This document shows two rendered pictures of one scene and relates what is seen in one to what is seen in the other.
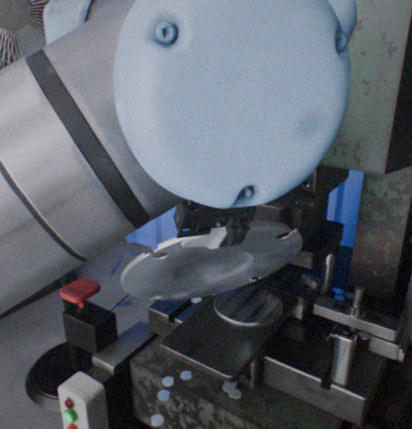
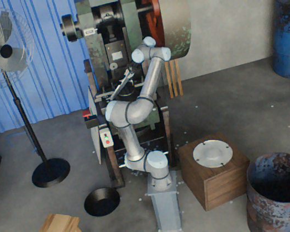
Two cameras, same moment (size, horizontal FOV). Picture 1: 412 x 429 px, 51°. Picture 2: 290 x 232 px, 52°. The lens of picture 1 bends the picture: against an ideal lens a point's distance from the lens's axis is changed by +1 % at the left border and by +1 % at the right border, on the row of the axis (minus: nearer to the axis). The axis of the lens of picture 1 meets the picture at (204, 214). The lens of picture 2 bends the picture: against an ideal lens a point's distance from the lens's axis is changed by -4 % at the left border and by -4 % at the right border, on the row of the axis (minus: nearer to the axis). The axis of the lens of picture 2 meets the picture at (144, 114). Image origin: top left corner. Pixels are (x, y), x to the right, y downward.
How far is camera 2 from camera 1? 1.71 m
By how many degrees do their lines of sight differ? 38
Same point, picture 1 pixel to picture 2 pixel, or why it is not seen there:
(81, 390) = (105, 130)
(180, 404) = not seen: hidden behind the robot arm
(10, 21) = (7, 54)
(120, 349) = (102, 121)
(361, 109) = (136, 42)
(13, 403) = (43, 192)
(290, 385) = not seen: hidden behind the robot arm
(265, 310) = (130, 89)
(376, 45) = (136, 32)
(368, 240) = not seen: hidden behind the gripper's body
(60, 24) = (141, 53)
